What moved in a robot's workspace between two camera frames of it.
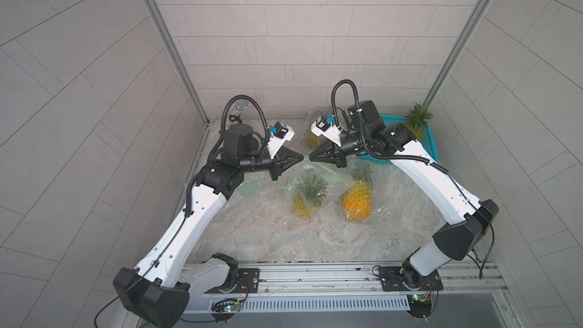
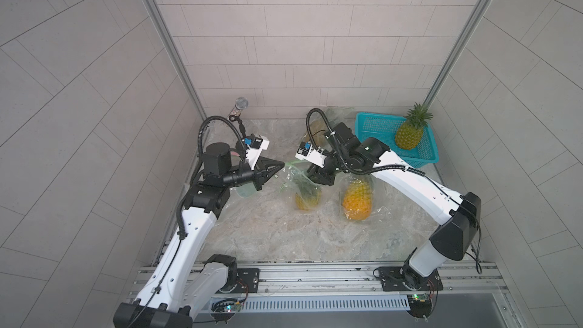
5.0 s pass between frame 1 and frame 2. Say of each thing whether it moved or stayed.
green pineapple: stayed
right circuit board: stayed
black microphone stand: stayed
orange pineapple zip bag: moved
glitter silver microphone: stayed
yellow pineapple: stayed
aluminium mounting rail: stayed
